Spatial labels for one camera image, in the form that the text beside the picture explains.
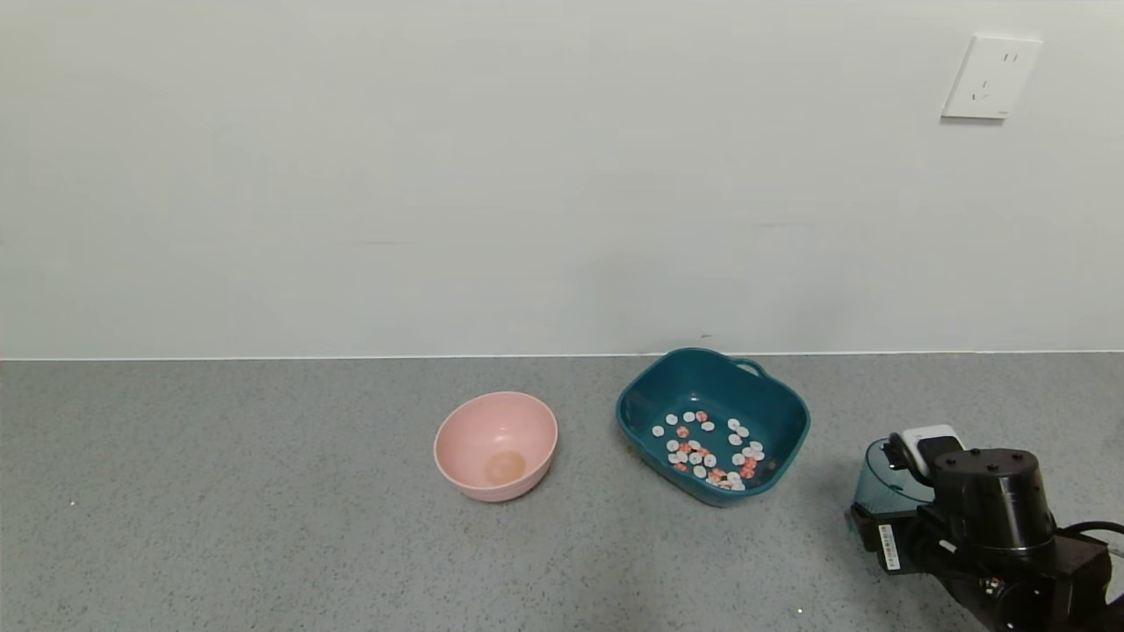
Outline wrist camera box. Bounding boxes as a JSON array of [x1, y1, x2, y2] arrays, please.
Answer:
[[885, 425, 966, 485]]

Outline teal plastic basin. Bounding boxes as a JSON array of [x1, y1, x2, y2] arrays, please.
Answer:
[[616, 348, 811, 509]]

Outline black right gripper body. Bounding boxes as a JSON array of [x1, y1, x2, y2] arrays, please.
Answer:
[[875, 505, 941, 576]]

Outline white wall outlet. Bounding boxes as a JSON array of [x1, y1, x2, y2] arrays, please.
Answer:
[[941, 35, 1043, 121]]

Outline red and white ring pieces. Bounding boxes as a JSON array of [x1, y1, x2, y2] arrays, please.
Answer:
[[651, 409, 767, 492]]

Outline pink bowl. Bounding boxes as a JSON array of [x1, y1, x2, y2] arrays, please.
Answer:
[[433, 391, 559, 504]]

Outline blue ribbed transparent cup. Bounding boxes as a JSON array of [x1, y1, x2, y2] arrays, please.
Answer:
[[853, 437, 937, 521]]

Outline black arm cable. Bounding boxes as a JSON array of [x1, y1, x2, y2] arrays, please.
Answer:
[[1056, 520, 1124, 556]]

